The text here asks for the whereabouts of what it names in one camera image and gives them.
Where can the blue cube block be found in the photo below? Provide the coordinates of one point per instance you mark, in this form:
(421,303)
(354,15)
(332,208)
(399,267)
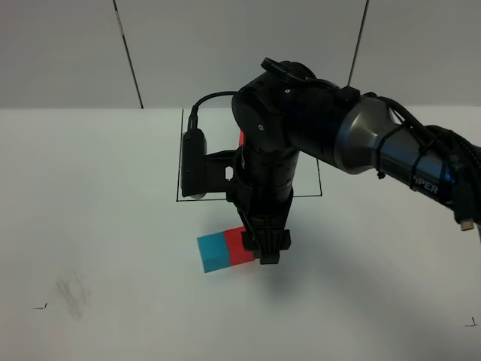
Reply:
(214,252)

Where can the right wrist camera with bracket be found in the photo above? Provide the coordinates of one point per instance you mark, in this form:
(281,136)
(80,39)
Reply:
(201,172)

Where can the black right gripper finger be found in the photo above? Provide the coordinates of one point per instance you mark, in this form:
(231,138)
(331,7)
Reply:
(251,244)
(272,242)

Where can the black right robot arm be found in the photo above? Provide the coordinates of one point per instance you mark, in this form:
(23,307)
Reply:
(288,110)

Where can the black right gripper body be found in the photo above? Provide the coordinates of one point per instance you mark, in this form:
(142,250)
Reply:
(263,191)

